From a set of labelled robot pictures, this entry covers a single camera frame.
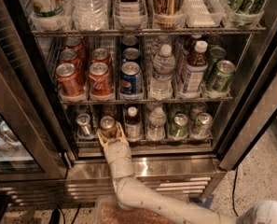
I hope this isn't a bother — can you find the brown tea bottle bottom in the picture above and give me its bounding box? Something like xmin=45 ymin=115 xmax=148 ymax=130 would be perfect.
xmin=125 ymin=106 xmax=142 ymax=142

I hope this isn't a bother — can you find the silver can bottom left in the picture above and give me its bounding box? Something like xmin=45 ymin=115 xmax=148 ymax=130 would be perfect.
xmin=76 ymin=113 xmax=92 ymax=136

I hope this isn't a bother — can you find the green can middle front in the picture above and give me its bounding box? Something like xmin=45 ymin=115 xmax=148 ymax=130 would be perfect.
xmin=206 ymin=60 xmax=235 ymax=92

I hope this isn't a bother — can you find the stainless steel fridge cabinet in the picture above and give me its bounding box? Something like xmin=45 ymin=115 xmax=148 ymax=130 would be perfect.
xmin=0 ymin=0 xmax=269 ymax=206

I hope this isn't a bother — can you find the brown tall can top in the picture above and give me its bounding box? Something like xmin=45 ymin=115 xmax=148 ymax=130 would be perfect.
xmin=153 ymin=0 xmax=185 ymax=28

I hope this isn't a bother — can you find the blue pepsi can front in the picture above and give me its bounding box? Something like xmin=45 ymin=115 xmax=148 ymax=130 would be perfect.
xmin=120 ymin=62 xmax=142 ymax=95

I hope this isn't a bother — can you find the red cola can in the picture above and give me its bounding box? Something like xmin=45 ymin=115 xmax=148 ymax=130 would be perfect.
xmin=89 ymin=63 xmax=113 ymax=96
xmin=91 ymin=48 xmax=111 ymax=66

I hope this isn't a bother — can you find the red can front left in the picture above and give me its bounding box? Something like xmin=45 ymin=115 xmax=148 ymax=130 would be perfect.
xmin=56 ymin=63 xmax=84 ymax=97

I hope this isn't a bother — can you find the red cola can front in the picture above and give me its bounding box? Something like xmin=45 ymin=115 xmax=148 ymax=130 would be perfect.
xmin=89 ymin=63 xmax=113 ymax=96

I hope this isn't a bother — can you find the blue pepsi can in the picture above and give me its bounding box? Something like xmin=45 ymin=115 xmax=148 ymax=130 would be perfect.
xmin=120 ymin=62 xmax=142 ymax=95
xmin=121 ymin=35 xmax=139 ymax=50
xmin=122 ymin=48 xmax=141 ymax=64

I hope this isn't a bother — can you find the black cable right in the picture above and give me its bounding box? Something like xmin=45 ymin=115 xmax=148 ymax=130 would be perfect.
xmin=231 ymin=167 xmax=241 ymax=217

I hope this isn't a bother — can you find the green can bottom right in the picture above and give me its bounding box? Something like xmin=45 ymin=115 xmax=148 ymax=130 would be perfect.
xmin=191 ymin=113 xmax=213 ymax=138

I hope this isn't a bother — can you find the clear water bottle top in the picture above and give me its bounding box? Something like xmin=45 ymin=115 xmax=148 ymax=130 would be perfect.
xmin=72 ymin=0 xmax=108 ymax=31

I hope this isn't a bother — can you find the orange soda can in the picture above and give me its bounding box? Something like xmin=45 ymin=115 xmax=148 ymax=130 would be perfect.
xmin=100 ymin=116 xmax=117 ymax=138
xmin=102 ymin=105 xmax=118 ymax=119

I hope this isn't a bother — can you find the glass fridge door left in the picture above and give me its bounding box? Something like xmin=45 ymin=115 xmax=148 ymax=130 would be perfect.
xmin=0 ymin=0 xmax=67 ymax=182

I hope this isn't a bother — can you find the red can back left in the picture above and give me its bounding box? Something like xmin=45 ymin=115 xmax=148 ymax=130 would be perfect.
xmin=63 ymin=37 xmax=87 ymax=63

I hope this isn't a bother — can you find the green can middle behind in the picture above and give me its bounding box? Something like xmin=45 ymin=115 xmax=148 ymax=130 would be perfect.
xmin=203 ymin=46 xmax=227 ymax=80

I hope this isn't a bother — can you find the open fridge door right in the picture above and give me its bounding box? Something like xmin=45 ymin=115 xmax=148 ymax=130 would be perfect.
xmin=216 ymin=0 xmax=277 ymax=171

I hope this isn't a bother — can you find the empty white plastic tray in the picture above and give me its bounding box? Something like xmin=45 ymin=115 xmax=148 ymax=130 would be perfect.
xmin=183 ymin=0 xmax=225 ymax=28

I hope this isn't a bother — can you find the black cables left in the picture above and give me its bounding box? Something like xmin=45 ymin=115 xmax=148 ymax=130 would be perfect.
xmin=48 ymin=203 xmax=82 ymax=224

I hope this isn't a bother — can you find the blue pepsi can back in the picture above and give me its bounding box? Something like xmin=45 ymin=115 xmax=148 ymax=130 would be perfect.
xmin=121 ymin=35 xmax=139 ymax=50

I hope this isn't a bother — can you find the red cola can behind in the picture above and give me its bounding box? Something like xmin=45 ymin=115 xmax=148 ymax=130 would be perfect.
xmin=91 ymin=48 xmax=111 ymax=66

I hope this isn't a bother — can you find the water bottle middle shelf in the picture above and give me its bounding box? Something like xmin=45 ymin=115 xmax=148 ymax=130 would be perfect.
xmin=151 ymin=44 xmax=175 ymax=94

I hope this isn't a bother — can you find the white labelled bottle top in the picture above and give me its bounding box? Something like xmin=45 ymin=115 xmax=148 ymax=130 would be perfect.
xmin=115 ymin=0 xmax=146 ymax=29

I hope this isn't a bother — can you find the orange soda can behind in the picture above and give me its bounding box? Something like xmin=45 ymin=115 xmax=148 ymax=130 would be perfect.
xmin=102 ymin=105 xmax=118 ymax=119

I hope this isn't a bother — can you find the water bottle bottom shelf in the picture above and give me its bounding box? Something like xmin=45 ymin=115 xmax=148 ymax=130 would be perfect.
xmin=146 ymin=106 xmax=166 ymax=141

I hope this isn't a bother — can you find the orange soda can front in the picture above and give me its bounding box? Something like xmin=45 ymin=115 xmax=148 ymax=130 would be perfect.
xmin=100 ymin=116 xmax=117 ymax=138

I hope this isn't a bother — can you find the white green can top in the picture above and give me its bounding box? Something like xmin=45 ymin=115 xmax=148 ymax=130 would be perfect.
xmin=23 ymin=0 xmax=71 ymax=19

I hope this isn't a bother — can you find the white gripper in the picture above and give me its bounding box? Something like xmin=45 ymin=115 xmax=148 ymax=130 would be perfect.
xmin=97 ymin=122 xmax=135 ymax=179

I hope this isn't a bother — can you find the blue tape cross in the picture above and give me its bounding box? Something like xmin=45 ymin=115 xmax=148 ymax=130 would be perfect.
xmin=191 ymin=194 xmax=215 ymax=209

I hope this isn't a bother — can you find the clear plastic bin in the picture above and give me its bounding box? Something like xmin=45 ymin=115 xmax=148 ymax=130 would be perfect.
xmin=94 ymin=195 xmax=175 ymax=224

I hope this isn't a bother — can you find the green can bottom front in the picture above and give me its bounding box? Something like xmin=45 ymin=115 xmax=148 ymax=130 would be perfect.
xmin=169 ymin=113 xmax=187 ymax=140

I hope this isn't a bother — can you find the tea bottle middle shelf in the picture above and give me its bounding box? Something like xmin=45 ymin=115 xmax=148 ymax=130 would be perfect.
xmin=180 ymin=40 xmax=208 ymax=93

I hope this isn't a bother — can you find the water bottle shelf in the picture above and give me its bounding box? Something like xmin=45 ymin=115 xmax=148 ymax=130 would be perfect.
xmin=146 ymin=106 xmax=166 ymax=141
xmin=151 ymin=44 xmax=175 ymax=94

